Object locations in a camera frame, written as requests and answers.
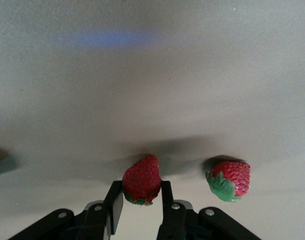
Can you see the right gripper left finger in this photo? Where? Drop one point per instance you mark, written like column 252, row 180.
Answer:
column 92, row 222

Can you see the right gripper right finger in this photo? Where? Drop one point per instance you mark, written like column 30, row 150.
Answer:
column 177, row 225

